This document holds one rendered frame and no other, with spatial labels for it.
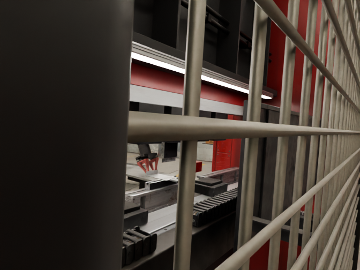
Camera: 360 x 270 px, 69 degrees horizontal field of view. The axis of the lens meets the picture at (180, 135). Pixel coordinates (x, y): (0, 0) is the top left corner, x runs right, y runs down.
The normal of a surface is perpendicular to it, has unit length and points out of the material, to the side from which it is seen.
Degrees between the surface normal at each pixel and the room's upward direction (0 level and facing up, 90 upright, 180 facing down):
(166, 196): 90
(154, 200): 90
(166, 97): 90
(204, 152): 90
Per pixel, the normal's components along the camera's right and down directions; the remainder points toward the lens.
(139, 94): 0.80, 0.07
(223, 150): -0.60, 0.00
